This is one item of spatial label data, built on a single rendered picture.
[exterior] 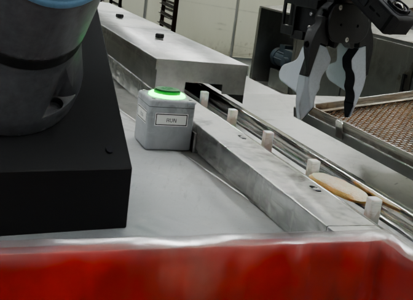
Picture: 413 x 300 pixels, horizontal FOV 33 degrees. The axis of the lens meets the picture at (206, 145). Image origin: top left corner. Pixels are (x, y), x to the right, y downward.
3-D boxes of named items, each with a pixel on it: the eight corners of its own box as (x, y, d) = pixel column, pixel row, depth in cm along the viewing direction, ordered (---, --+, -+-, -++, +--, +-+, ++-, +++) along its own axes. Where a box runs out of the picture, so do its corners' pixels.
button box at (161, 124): (129, 157, 110) (136, 87, 107) (177, 158, 113) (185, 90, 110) (142, 173, 103) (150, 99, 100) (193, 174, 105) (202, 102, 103)
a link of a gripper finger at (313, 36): (313, 82, 86) (340, 16, 86) (324, 85, 84) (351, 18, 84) (289, 69, 83) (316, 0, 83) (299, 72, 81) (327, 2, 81)
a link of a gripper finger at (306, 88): (275, 111, 89) (302, 43, 89) (308, 122, 85) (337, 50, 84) (258, 104, 87) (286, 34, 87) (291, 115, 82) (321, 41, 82)
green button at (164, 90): (150, 95, 106) (150, 85, 106) (175, 97, 107) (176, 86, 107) (157, 101, 102) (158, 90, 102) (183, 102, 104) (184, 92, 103)
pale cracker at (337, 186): (300, 177, 88) (302, 168, 88) (324, 176, 90) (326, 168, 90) (353, 205, 80) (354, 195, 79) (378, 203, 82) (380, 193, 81)
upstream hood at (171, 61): (55, 19, 239) (57, -6, 237) (107, 24, 246) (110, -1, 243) (152, 98, 126) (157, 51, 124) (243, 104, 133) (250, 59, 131)
